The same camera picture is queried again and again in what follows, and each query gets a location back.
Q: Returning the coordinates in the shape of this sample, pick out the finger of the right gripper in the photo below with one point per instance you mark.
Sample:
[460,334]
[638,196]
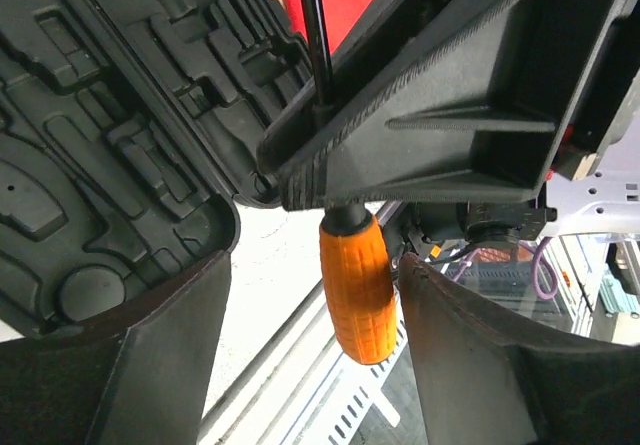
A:
[461,101]

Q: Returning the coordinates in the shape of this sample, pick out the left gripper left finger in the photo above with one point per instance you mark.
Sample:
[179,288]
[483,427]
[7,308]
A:
[135,374]

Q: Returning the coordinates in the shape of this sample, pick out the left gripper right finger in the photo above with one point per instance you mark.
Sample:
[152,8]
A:
[487,375]

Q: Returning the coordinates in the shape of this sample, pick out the large orange screwdriver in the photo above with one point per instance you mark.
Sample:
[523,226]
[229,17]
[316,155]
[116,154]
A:
[354,261]

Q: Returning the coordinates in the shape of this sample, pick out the black plastic tool case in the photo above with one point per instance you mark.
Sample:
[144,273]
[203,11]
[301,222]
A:
[129,131]

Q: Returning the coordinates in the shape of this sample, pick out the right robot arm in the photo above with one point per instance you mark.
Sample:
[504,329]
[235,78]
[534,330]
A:
[604,201]

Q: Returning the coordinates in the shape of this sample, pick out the aluminium front rail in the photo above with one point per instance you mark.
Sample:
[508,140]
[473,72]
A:
[279,375]

